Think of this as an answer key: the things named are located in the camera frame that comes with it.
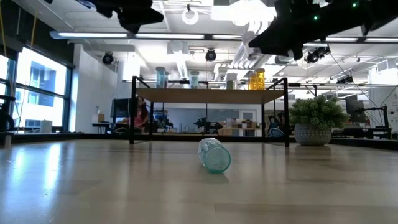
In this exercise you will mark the wooden shelf black metal frame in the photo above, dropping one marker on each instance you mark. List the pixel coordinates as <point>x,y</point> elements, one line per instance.
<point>202,96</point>

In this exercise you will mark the blue and black bag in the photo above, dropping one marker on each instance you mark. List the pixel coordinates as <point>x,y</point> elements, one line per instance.
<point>275,133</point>

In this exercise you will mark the small white box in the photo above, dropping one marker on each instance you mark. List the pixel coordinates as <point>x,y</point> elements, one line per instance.
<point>46,126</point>

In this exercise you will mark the wooden table with boxes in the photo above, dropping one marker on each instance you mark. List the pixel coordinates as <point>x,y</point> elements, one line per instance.
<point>225,130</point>

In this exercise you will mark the long overhead light bar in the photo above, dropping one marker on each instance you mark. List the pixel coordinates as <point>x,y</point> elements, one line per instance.
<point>93,35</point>

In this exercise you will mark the black background robot arm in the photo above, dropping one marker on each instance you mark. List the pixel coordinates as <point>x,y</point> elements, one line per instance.
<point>208,125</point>

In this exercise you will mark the black monitor on arm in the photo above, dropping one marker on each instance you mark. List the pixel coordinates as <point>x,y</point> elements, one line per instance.
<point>354,104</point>

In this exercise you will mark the black aluminium rig frame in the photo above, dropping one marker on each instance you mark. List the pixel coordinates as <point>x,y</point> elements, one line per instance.
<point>46,137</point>

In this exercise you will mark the black computer monitor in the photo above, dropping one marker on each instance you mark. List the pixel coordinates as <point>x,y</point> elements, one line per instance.
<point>122,107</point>

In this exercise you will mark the person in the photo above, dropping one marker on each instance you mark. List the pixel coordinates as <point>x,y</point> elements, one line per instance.
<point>140,115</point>

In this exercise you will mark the black ceiling camera mount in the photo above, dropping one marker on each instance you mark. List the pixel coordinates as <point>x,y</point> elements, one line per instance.
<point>317,54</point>

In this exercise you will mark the potted green plant grey pot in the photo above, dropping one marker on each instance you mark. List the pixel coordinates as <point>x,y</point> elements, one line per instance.
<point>314,115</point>

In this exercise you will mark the brown cardboard box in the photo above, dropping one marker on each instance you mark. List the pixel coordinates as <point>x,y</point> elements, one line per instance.
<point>99,118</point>

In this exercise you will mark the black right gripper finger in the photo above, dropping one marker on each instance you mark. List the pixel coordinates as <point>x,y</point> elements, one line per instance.
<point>280,37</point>

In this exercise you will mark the black round ceiling fixture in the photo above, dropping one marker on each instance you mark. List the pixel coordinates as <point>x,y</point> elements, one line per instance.
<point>211,55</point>
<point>108,58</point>

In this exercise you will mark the large glass window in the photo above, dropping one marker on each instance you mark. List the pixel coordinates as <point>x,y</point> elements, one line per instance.
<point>40,109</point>

